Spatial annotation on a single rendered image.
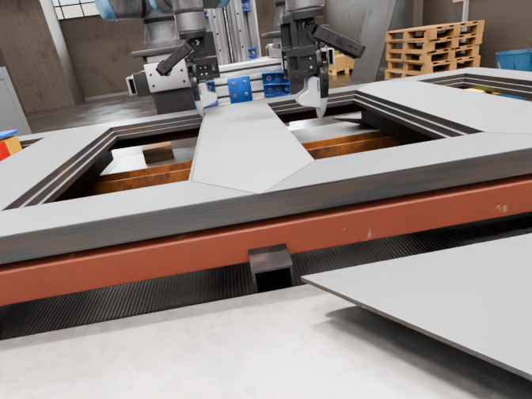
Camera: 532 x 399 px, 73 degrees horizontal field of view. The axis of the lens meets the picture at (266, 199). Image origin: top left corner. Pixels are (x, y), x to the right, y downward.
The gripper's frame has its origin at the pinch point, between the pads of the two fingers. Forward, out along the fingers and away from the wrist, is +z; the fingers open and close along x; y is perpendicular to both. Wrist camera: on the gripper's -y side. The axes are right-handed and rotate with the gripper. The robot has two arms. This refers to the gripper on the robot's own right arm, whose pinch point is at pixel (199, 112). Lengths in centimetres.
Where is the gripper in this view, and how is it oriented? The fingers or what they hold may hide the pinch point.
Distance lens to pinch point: 104.3
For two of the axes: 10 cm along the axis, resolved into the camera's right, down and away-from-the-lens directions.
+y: 9.9, -1.6, 0.6
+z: 1.2, 9.1, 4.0
